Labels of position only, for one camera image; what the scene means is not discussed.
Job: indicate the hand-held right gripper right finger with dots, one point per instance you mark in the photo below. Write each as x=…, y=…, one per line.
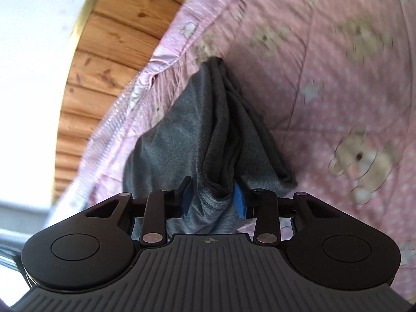
x=240, y=201

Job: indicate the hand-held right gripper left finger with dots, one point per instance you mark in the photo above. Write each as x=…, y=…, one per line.
x=186, y=198

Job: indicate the grey pants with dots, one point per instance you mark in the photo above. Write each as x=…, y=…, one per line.
x=182, y=136

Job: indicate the pink printed bedsheet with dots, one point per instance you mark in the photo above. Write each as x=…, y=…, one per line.
x=325, y=71

